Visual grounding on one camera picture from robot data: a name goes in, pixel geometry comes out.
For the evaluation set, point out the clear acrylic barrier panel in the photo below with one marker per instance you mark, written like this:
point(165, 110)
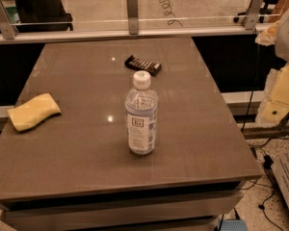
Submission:
point(170, 17)

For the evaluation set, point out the middle metal bracket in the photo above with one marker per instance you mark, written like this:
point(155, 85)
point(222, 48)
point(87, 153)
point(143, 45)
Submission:
point(132, 16)

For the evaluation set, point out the right metal bracket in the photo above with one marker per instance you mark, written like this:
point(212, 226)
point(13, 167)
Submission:
point(252, 14)

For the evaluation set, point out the black office chair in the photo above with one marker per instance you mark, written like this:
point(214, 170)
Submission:
point(42, 16)

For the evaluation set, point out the yellow sponge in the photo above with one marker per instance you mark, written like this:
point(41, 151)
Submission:
point(33, 112)

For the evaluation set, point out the blue plastic water bottle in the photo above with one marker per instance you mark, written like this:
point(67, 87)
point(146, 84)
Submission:
point(141, 105)

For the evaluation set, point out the black snack bar wrapper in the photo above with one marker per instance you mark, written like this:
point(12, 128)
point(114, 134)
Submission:
point(141, 64)

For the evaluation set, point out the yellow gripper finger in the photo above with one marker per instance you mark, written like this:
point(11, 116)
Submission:
point(274, 106)
point(268, 36)

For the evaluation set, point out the left metal bracket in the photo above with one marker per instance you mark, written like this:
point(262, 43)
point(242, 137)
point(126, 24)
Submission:
point(7, 29)

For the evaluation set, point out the blue box under table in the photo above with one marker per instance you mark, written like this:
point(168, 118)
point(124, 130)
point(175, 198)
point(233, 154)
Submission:
point(233, 225)

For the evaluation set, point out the metal bracket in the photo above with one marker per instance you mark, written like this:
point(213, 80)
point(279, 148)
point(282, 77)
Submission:
point(252, 14)
point(132, 16)
point(7, 29)

